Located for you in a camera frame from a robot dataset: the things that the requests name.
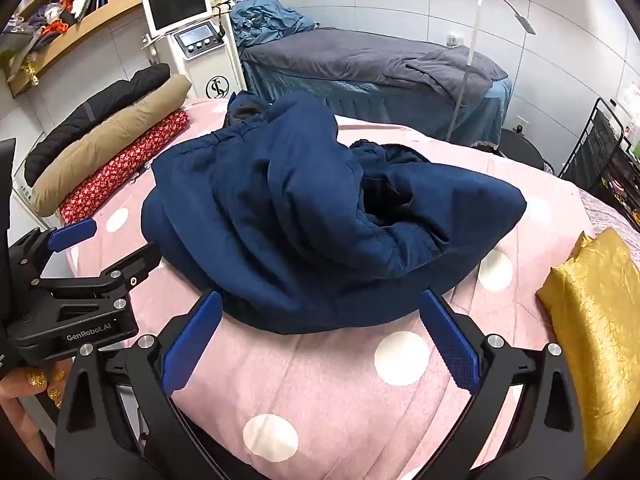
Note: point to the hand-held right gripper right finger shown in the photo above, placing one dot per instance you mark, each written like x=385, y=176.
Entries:
x=450, y=345

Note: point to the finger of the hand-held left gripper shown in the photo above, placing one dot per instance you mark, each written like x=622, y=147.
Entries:
x=75, y=234
x=127, y=269

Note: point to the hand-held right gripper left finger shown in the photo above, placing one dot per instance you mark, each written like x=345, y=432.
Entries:
x=192, y=345

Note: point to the navy blue padded jacket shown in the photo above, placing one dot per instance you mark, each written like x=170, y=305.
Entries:
x=280, y=200

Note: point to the person's left hand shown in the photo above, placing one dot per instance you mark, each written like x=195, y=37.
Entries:
x=20, y=405

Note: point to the red floral rolled cloth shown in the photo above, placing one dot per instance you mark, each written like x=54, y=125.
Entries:
x=125, y=165

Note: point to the tan rolled jacket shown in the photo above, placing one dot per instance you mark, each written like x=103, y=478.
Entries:
x=115, y=145

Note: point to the black rolled jacket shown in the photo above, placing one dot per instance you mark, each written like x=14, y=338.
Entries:
x=90, y=120

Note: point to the pink polka-dot blanket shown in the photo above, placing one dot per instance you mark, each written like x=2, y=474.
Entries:
x=325, y=385

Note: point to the gold crinkled cloth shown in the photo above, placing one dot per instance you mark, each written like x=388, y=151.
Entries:
x=595, y=320

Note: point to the lilac grey textured bedsheet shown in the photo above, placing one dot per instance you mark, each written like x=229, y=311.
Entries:
x=602, y=210

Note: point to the black round stool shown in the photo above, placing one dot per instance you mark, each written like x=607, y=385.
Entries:
x=520, y=147

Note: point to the white beauty machine with screen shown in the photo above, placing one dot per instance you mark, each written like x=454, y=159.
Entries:
x=200, y=42

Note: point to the pile of shelf clutter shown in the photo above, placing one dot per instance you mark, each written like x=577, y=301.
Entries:
x=60, y=5

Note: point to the black trolley rack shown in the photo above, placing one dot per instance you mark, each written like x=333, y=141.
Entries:
x=595, y=160

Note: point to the massage bed with teal skirt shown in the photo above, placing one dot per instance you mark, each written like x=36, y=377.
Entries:
x=380, y=105

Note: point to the crumpled blue sheet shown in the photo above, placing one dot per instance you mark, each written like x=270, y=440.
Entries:
x=270, y=20

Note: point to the grey blanket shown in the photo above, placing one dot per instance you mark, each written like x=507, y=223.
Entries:
x=350, y=60

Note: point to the white floor lamp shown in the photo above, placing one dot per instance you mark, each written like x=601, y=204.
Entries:
x=480, y=20

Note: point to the curved wooden wall shelf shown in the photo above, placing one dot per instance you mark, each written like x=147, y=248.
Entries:
x=90, y=30

